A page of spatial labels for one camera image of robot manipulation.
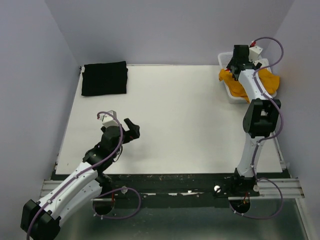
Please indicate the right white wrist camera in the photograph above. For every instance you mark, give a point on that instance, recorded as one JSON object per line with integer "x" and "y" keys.
{"x": 254, "y": 51}

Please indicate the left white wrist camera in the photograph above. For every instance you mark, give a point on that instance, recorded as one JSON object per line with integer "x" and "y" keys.
{"x": 108, "y": 119}

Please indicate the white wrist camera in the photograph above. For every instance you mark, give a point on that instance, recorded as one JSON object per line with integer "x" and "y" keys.
{"x": 254, "y": 51}
{"x": 108, "y": 119}

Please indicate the orange t shirt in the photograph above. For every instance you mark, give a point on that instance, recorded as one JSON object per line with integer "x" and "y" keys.
{"x": 236, "y": 92}

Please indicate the aluminium rail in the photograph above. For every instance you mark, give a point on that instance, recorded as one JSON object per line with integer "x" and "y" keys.
{"x": 289, "y": 187}

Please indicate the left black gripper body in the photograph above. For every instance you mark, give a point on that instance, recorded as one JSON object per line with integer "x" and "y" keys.
{"x": 124, "y": 140}

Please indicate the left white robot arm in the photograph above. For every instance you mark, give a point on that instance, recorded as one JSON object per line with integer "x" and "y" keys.
{"x": 42, "y": 219}

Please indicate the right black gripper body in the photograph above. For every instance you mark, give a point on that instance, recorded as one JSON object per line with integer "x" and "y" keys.
{"x": 230, "y": 65}

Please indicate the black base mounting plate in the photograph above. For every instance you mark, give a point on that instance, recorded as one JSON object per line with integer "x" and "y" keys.
{"x": 163, "y": 191}

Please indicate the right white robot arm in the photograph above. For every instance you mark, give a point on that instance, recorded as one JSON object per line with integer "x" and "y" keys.
{"x": 259, "y": 121}

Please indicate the folded black t shirt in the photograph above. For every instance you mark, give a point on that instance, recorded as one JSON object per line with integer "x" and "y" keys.
{"x": 102, "y": 79}

